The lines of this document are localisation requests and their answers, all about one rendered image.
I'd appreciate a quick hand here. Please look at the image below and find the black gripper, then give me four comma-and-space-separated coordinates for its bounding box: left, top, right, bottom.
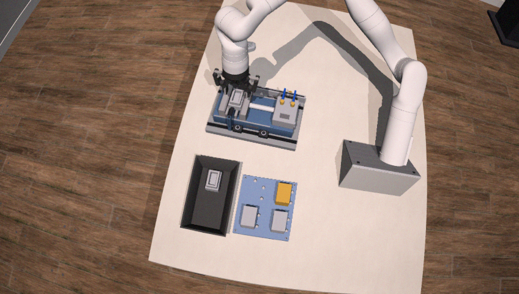
212, 66, 260, 99

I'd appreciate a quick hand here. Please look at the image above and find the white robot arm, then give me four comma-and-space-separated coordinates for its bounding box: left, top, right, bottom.
214, 0, 427, 166

